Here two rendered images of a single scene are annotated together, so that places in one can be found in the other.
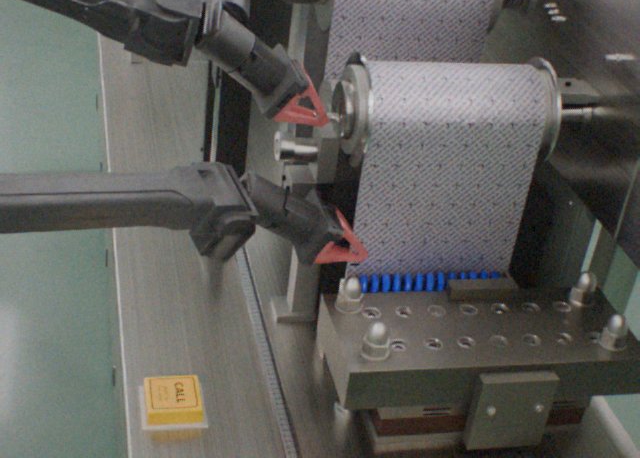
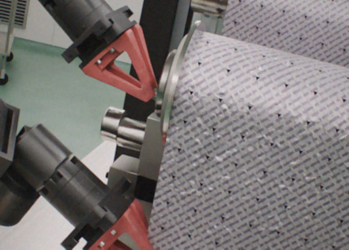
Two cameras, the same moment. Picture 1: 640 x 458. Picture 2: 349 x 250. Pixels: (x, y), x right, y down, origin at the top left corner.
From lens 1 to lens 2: 0.77 m
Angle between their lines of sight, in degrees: 27
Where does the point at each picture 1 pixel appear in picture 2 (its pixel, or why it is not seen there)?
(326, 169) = (149, 160)
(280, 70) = (97, 13)
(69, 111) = not seen: hidden behind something
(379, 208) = (181, 211)
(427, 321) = not seen: outside the picture
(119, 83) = not seen: hidden behind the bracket
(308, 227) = (82, 204)
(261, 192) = (34, 143)
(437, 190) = (258, 207)
